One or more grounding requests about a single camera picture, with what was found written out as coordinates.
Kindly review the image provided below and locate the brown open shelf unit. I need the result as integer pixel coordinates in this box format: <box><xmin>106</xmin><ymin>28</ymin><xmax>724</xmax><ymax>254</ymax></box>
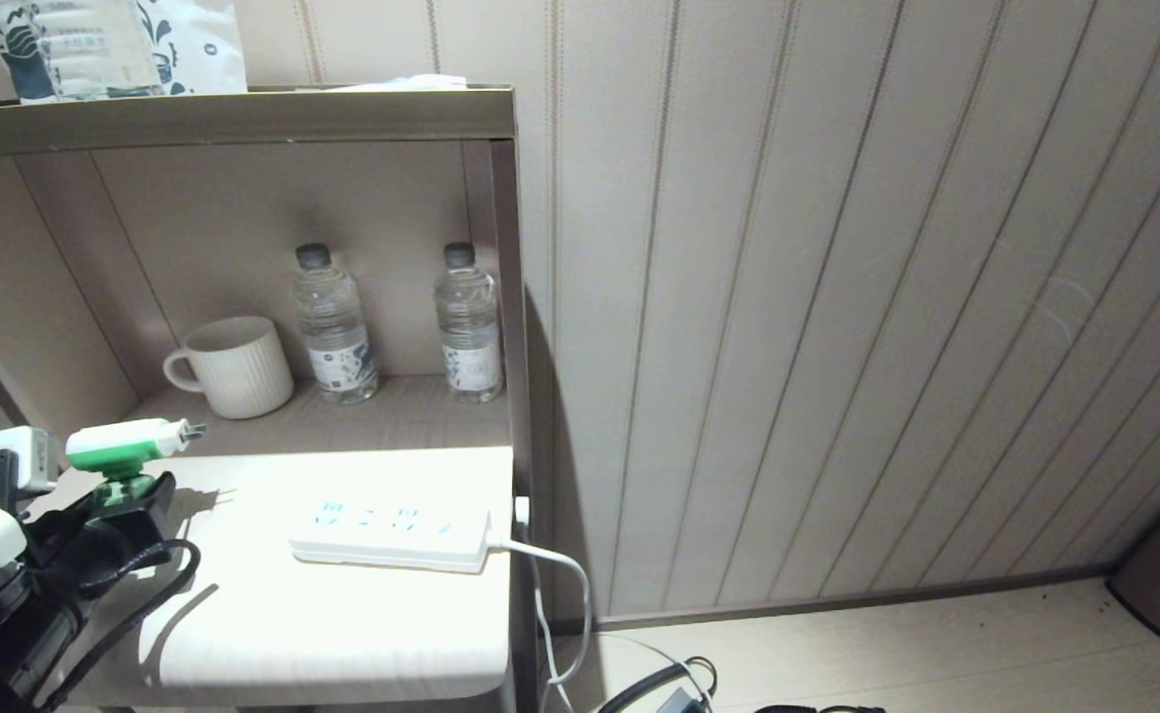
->
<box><xmin>0</xmin><ymin>84</ymin><xmax>533</xmax><ymax>713</ymax></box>

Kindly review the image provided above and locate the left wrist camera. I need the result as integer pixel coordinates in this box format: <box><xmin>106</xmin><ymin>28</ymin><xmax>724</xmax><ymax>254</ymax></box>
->
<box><xmin>0</xmin><ymin>426</ymin><xmax>62</xmax><ymax>496</ymax></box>

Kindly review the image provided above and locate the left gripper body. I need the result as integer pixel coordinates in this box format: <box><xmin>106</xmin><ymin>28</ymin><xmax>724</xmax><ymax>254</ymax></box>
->
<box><xmin>40</xmin><ymin>472</ymin><xmax>177</xmax><ymax>595</ymax></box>

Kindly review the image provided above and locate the white power strip cable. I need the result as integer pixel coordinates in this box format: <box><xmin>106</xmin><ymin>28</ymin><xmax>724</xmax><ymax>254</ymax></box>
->
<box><xmin>485</xmin><ymin>535</ymin><xmax>592</xmax><ymax>713</ymax></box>

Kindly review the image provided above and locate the white printed plastic bag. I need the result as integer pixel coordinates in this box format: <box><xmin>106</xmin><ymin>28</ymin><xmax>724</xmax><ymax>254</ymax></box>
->
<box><xmin>134</xmin><ymin>0</ymin><xmax>249</xmax><ymax>97</ymax></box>

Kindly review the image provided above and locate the white power strip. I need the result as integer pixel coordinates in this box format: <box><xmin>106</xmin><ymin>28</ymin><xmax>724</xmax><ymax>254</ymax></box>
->
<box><xmin>288</xmin><ymin>493</ymin><xmax>493</xmax><ymax>574</ymax></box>

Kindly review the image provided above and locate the cream ribbed mug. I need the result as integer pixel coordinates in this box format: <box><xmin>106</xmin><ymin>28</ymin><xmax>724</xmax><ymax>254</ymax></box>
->
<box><xmin>162</xmin><ymin>316</ymin><xmax>295</xmax><ymax>420</ymax></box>

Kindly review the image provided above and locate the clear plastic water bottle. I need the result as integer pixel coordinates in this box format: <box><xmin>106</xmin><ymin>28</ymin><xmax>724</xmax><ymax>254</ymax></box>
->
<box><xmin>433</xmin><ymin>242</ymin><xmax>504</xmax><ymax>404</ymax></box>
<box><xmin>292</xmin><ymin>243</ymin><xmax>379</xmax><ymax>405</ymax></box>

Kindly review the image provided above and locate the white green mosquito repellent device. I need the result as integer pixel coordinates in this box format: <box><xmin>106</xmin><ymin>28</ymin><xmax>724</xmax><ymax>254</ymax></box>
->
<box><xmin>65</xmin><ymin>417</ymin><xmax>207</xmax><ymax>508</ymax></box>

